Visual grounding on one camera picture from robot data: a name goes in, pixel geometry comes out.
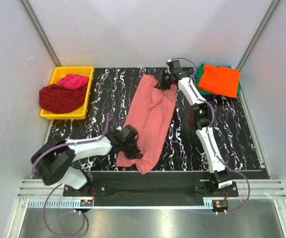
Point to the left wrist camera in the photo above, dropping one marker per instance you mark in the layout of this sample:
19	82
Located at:
126	134

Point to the orange folded t shirt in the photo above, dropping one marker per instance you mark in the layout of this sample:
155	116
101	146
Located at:
220	79

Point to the salmon pink t shirt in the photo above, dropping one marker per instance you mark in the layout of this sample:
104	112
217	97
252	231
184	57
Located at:
150	113

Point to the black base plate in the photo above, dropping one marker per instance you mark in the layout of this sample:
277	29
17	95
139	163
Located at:
131	189

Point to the aluminium corner post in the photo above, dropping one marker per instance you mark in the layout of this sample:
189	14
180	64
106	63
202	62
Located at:
260	29
28	8

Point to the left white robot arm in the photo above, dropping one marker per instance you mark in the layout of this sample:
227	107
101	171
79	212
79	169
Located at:
52	163

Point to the yellow plastic bin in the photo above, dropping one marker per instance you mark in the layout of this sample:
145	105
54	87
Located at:
61	72

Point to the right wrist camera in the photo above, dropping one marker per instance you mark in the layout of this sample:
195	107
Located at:
174	68

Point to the dark red t shirt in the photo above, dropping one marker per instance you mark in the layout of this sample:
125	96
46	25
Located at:
61	100

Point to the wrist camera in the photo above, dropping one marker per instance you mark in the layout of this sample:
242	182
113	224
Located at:
174	68
126	134

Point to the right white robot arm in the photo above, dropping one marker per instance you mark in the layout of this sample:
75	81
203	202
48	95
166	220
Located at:
201	119

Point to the left aluminium corner post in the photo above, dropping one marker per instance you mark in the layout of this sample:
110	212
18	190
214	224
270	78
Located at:
28	8

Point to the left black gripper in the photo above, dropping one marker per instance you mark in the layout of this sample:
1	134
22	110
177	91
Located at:
136	153

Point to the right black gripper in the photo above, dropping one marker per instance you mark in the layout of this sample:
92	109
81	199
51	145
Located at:
160	84

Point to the right aluminium corner post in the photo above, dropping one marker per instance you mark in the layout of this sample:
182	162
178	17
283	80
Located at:
260	29

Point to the aluminium frame rail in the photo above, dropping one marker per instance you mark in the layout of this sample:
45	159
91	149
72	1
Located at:
38	195

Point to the magenta t shirt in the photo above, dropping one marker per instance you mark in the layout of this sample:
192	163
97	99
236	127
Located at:
73	81

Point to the green folded t shirt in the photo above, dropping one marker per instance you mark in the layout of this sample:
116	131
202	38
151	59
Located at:
200	90

